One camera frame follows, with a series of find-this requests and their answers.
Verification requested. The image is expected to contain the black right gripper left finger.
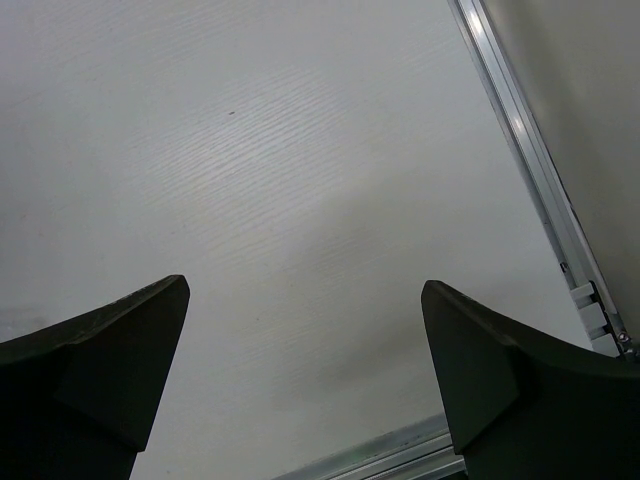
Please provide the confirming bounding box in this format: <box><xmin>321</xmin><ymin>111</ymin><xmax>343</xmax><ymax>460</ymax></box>
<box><xmin>1</xmin><ymin>275</ymin><xmax>190</xmax><ymax>479</ymax></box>

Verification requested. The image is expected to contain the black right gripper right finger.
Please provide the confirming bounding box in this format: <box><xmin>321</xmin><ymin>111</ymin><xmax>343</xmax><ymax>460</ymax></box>
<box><xmin>421</xmin><ymin>280</ymin><xmax>639</xmax><ymax>479</ymax></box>

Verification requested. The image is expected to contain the aluminium table edge rail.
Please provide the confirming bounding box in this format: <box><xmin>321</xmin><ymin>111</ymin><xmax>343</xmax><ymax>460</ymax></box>
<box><xmin>294</xmin><ymin>1</ymin><xmax>639</xmax><ymax>479</ymax></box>

